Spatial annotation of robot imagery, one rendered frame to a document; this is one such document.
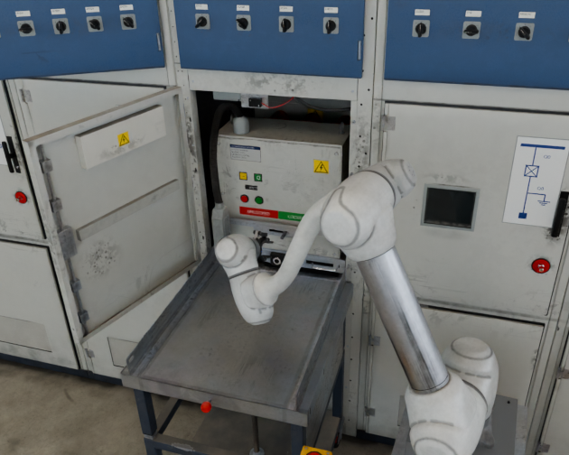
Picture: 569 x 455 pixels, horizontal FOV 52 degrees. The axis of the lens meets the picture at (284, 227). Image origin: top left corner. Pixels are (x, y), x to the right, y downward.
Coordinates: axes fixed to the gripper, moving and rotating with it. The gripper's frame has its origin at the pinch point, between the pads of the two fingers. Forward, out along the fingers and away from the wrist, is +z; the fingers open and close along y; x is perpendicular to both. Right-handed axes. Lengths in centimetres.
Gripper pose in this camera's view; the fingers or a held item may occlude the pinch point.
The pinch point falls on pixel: (265, 249)
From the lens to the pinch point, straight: 216.8
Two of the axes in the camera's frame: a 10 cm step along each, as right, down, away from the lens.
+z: 2.6, 0.2, 9.6
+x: 9.6, 1.3, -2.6
